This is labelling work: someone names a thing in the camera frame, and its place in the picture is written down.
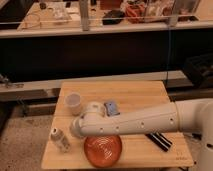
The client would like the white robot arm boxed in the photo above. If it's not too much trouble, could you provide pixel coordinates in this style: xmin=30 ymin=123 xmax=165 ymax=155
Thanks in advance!
xmin=70 ymin=98 xmax=213 ymax=171

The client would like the blue sponge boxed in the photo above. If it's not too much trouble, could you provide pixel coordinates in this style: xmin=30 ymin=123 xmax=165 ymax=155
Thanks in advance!
xmin=104 ymin=101 xmax=120 ymax=116

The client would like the translucent plastic cup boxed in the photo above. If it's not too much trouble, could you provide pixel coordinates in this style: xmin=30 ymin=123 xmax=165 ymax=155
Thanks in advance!
xmin=64 ymin=93 xmax=82 ymax=116

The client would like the orange ribbed bowl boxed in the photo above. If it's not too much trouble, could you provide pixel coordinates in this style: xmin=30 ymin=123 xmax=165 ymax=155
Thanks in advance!
xmin=84 ymin=136 xmax=122 ymax=168

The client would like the black bag on bench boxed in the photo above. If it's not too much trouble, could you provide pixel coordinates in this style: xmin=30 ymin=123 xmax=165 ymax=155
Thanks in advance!
xmin=102 ymin=10 xmax=125 ymax=25

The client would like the black striped rectangular block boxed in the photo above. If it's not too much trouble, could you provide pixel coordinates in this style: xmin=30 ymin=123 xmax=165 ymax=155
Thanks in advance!
xmin=147 ymin=132 xmax=172 ymax=152

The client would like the wooden table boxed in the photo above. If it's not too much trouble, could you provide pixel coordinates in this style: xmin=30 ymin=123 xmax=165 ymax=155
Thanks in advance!
xmin=41 ymin=81 xmax=194 ymax=171

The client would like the red tool on bench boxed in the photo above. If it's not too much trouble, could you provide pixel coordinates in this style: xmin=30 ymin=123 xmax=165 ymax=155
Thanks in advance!
xmin=125 ymin=4 xmax=145 ymax=23

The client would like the black crate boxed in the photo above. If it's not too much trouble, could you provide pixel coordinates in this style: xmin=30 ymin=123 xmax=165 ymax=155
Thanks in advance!
xmin=182 ymin=53 xmax=213 ymax=88

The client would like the grey metal post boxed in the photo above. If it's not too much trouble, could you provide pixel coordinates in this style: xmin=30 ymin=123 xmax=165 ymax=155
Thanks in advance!
xmin=79 ymin=0 xmax=90 ymax=31

